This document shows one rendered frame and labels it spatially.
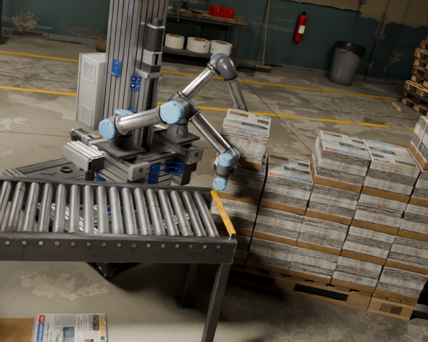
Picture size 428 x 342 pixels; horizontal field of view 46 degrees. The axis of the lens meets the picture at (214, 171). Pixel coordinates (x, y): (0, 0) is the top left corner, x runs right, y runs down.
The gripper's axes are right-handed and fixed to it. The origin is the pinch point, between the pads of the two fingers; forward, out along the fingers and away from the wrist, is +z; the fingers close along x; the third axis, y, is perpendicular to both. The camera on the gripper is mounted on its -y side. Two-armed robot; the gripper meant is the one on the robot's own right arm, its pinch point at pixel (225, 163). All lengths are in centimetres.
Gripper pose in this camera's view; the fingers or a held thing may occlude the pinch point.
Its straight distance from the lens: 302.0
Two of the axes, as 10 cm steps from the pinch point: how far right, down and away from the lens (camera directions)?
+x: -9.8, -2.2, 0.2
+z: 1.1, -4.0, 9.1
